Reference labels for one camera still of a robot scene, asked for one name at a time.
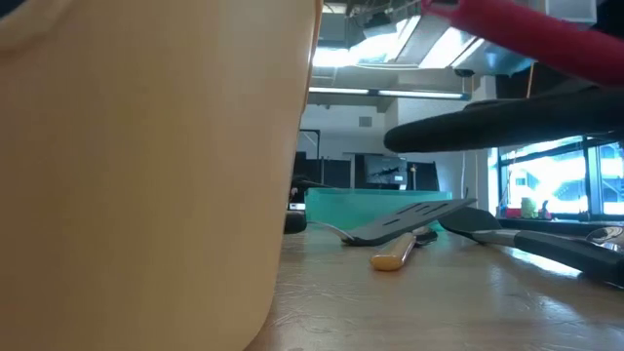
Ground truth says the black solid turner red dot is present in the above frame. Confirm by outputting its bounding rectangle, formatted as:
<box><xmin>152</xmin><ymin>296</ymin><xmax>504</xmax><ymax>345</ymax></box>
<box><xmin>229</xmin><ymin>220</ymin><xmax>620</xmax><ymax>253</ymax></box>
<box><xmin>291</xmin><ymin>175</ymin><xmax>333</xmax><ymax>190</ymax></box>

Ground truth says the black wide slotted turner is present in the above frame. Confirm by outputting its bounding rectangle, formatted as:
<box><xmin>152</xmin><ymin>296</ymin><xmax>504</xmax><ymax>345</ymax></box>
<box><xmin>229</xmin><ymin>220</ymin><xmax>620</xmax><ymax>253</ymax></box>
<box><xmin>311</xmin><ymin>197</ymin><xmax>478</xmax><ymax>248</ymax></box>

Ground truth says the yellow plastic bin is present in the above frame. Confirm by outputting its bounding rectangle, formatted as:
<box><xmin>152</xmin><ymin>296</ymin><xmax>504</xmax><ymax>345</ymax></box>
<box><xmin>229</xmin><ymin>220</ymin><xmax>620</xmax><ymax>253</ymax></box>
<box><xmin>0</xmin><ymin>0</ymin><xmax>324</xmax><ymax>351</ymax></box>

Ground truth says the black slotted spatula long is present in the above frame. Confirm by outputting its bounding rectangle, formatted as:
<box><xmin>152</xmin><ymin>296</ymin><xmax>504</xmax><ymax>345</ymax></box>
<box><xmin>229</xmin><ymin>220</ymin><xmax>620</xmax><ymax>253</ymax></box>
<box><xmin>383</xmin><ymin>87</ymin><xmax>624</xmax><ymax>154</ymax></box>

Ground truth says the black turner steel shaft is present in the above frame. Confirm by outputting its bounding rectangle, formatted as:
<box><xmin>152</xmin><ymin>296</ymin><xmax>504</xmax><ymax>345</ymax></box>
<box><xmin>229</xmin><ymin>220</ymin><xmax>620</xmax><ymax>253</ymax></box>
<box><xmin>437</xmin><ymin>207</ymin><xmax>624</xmax><ymax>290</ymax></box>

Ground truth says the red silicone spatula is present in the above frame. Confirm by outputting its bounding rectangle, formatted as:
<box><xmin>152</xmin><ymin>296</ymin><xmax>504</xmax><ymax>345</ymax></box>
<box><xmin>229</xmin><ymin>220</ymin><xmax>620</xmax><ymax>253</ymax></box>
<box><xmin>421</xmin><ymin>0</ymin><xmax>624</xmax><ymax>88</ymax></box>

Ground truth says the teal translucent plastic bin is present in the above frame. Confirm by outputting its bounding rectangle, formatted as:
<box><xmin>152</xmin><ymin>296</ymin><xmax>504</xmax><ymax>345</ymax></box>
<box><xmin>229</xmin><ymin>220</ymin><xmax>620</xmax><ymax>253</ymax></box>
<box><xmin>304</xmin><ymin>187</ymin><xmax>453</xmax><ymax>233</ymax></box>

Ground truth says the black monitor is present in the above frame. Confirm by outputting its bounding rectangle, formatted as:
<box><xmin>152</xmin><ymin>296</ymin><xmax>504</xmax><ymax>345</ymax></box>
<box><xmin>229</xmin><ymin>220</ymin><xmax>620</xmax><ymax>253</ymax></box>
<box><xmin>363</xmin><ymin>154</ymin><xmax>409</xmax><ymax>190</ymax></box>

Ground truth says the linear ceiling light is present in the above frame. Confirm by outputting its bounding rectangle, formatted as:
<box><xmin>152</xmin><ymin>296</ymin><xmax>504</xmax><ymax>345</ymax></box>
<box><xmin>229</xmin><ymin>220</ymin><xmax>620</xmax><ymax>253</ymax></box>
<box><xmin>309</xmin><ymin>86</ymin><xmax>472</xmax><ymax>101</ymax></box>

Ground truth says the window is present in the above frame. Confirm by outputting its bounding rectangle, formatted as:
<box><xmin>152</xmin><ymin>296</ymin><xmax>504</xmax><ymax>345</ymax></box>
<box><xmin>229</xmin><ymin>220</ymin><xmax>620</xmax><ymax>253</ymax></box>
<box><xmin>496</xmin><ymin>135</ymin><xmax>624</xmax><ymax>218</ymax></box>

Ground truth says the silver rectangular air duct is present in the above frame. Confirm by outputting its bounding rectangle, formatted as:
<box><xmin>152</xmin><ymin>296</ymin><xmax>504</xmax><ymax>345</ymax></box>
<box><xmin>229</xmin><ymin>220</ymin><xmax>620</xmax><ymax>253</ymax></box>
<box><xmin>348</xmin><ymin>12</ymin><xmax>535</xmax><ymax>79</ymax></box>

